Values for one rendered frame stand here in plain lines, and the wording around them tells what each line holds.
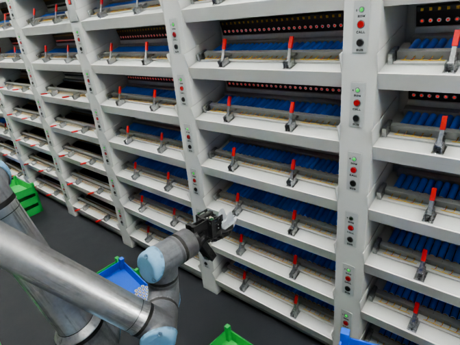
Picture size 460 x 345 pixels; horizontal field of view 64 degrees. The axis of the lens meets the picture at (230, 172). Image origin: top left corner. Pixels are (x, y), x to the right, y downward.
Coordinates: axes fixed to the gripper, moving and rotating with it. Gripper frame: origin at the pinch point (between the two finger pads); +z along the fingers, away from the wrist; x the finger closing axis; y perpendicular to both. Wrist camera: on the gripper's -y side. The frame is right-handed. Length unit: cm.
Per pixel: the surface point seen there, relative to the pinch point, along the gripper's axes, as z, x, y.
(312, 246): 16.5, -21.4, -11.2
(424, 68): 17, -50, 49
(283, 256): 23.6, -4.8, -26.2
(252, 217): 19.2, 6.7, -9.8
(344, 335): -19, -49, -5
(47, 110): 17, 170, 19
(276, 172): 21.7, -3.2, 11.0
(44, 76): 20, 170, 40
